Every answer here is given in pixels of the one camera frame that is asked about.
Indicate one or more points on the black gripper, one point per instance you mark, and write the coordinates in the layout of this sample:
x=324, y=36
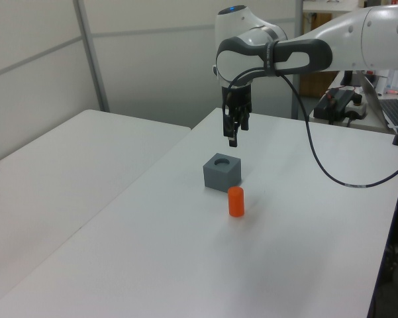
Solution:
x=241, y=99

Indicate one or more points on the orange cylinder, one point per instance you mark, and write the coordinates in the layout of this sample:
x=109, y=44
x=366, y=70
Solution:
x=235, y=202

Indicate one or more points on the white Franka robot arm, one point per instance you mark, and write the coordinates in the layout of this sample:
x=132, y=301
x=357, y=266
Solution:
x=367, y=39

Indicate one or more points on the grey block with round hole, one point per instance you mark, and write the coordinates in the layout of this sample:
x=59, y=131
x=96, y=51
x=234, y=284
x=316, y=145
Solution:
x=220, y=177

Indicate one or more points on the wooden cabinet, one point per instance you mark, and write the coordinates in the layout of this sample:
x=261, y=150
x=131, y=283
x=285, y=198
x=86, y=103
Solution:
x=318, y=84

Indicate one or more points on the black power supply box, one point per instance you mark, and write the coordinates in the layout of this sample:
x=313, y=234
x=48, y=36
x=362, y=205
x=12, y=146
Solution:
x=331, y=104

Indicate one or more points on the silver laptop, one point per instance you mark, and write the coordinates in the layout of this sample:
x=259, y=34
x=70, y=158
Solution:
x=389, y=111

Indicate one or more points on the grey partition post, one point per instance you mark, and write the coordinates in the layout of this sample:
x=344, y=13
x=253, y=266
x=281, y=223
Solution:
x=297, y=20

